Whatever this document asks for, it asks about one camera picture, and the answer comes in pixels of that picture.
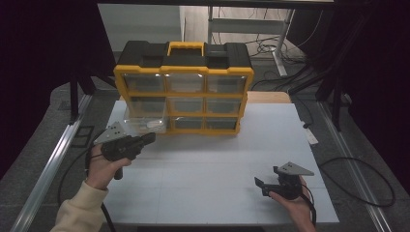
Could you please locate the white power strip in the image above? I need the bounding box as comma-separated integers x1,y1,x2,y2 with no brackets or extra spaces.
301,120,319,145

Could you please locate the white table mat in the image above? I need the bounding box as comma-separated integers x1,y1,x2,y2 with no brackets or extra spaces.
96,100,340,225

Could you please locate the looped black floor cable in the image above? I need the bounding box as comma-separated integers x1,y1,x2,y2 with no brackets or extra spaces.
318,157,396,208

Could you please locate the person's left hand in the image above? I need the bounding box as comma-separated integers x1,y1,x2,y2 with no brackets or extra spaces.
85,143,132,191

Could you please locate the person's right hand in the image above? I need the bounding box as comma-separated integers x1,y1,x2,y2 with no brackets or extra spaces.
268,177,314,227

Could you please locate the yellow black drawer organizer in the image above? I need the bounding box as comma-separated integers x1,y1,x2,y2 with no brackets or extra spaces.
112,40,255,136

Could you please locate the black metal stand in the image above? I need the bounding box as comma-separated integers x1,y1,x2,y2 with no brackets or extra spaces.
315,73,352,131
69,76,98,125

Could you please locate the aluminium floor rail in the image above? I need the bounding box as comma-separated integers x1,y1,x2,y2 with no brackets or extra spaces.
9,93,95,232
317,101,393,232

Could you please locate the tangle of black cables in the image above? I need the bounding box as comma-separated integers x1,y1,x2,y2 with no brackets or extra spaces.
249,32,310,91

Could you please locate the clear plastic drawer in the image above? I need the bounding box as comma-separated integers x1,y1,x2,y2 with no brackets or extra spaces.
123,107,170,135

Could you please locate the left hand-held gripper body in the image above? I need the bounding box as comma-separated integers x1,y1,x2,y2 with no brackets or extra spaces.
93,121,146,181

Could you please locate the white metal desk frame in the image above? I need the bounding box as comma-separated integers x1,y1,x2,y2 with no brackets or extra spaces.
207,6,296,77

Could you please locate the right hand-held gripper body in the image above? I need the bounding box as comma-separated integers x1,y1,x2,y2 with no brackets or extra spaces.
264,161,315,201

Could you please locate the right hand-held gripper black cable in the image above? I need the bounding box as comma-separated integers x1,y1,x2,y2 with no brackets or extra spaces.
299,183,317,225

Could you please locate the left hand-held gripper black cable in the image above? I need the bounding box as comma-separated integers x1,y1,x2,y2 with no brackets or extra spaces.
84,129,117,232

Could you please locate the hand-held gripper black cable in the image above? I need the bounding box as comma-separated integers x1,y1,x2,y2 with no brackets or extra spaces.
299,183,317,225
84,129,117,232

